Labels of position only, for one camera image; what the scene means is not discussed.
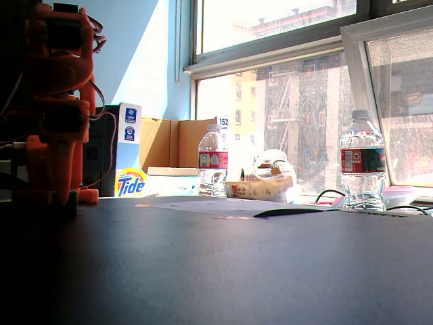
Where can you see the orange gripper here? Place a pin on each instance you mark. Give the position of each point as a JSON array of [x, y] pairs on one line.
[[61, 146]]

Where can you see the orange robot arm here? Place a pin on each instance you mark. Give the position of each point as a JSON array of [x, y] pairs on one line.
[[67, 67]]

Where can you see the white numbered grid paper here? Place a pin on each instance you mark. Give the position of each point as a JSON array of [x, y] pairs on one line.
[[216, 207]]

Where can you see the Tide detergent cardboard box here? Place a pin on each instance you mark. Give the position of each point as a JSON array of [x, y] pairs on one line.
[[130, 184]]

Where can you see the pink tape strip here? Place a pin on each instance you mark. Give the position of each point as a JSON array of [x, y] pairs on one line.
[[142, 205]]

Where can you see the clear water bottle red label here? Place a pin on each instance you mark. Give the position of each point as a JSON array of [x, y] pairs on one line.
[[212, 169], [362, 169]]

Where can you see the yellow printed food box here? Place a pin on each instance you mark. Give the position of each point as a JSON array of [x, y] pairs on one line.
[[257, 189]]

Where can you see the clear plastic bag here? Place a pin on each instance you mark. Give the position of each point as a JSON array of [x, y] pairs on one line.
[[274, 162]]

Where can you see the white framed window screen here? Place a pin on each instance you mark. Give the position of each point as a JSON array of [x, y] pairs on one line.
[[353, 44]]

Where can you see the window frame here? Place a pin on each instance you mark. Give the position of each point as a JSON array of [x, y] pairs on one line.
[[270, 45]]

